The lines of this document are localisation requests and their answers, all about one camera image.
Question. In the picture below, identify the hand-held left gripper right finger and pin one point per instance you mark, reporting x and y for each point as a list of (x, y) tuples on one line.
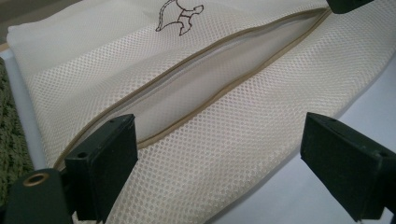
[(345, 161)]

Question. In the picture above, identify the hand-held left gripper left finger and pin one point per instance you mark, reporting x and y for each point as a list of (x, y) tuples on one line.
[(102, 161)]

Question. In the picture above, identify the green woven basket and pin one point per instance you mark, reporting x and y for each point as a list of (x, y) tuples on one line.
[(12, 146)]

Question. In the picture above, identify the cream mesh laundry bag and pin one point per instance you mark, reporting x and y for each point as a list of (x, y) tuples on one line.
[(236, 124)]

